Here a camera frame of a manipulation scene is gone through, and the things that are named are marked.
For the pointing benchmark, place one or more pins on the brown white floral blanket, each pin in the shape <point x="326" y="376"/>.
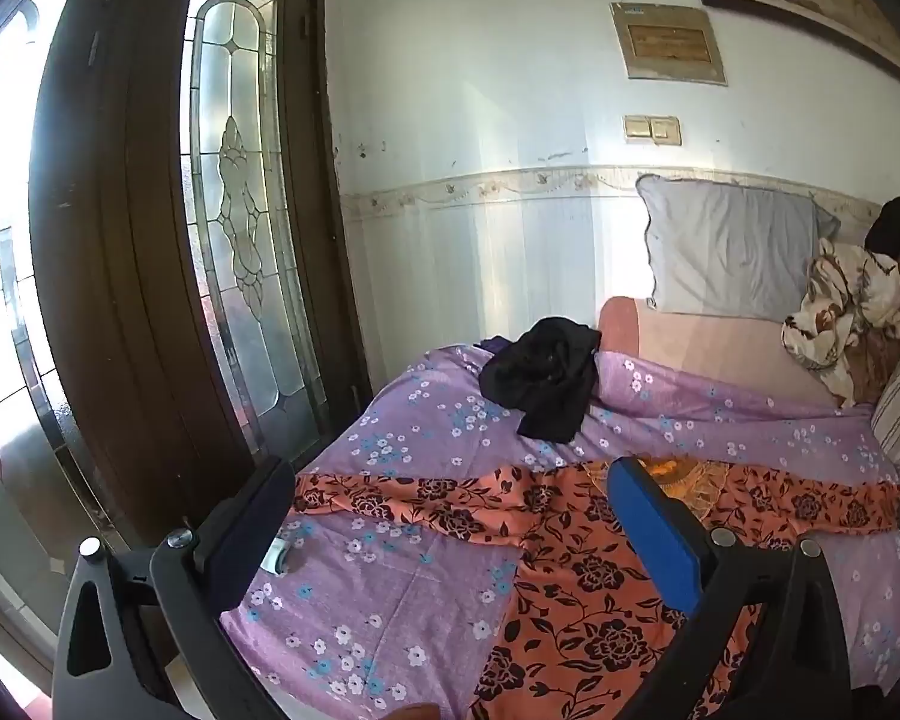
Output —
<point x="832" y="300"/>

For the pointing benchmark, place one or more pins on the orange black floral garment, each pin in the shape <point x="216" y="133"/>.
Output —
<point x="570" y="577"/>

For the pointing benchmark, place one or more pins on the black cloth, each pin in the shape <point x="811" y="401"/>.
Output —
<point x="889" y="229"/>

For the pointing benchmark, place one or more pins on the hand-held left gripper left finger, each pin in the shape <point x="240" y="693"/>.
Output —
<point x="259" y="517"/>

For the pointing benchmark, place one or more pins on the grey pillow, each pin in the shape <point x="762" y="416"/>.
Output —
<point x="727" y="247"/>

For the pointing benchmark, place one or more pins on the purple floral bed sheet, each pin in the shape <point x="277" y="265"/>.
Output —
<point x="420" y="615"/>

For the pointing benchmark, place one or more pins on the small white teal object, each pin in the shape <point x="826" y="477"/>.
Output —
<point x="276" y="559"/>

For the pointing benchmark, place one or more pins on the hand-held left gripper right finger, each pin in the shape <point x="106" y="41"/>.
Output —
<point x="656" y="532"/>

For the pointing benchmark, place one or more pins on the beige wall panel box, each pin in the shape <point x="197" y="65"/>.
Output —
<point x="671" y="45"/>

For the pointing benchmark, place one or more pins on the dark purple cloth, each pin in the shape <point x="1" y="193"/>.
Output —
<point x="495" y="345"/>

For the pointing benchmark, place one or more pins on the brown stained glass door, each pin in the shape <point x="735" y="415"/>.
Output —
<point x="120" y="240"/>

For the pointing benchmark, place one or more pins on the beige light switch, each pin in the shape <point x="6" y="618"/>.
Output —
<point x="651" y="129"/>

